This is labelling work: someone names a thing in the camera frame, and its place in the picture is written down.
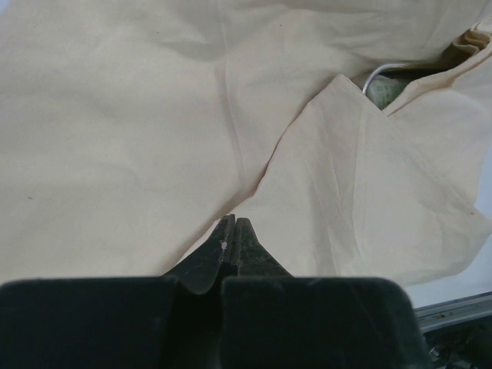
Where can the stainless steel tray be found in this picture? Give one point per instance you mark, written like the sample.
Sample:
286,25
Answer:
378,71

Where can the green printed gauze bag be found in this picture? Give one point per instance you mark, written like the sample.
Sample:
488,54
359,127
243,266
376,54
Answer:
382,90

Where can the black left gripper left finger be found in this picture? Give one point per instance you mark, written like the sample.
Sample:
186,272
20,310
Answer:
168,321

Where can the beige cloth drape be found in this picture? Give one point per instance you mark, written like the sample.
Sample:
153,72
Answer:
128,128

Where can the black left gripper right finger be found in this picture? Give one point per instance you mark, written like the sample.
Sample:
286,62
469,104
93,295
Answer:
287,322

